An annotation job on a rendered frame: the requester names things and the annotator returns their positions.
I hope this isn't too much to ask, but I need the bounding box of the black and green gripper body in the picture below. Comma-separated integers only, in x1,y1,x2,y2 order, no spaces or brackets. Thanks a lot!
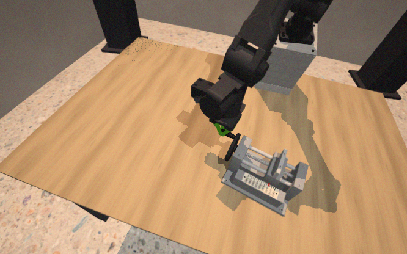
209,101,246,131

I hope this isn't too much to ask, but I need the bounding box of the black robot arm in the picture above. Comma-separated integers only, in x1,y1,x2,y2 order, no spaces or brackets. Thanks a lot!
191,0,333,120

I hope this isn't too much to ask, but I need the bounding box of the grey slide clamp with black handwheel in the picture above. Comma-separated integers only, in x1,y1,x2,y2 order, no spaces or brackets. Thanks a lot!
221,132,309,216

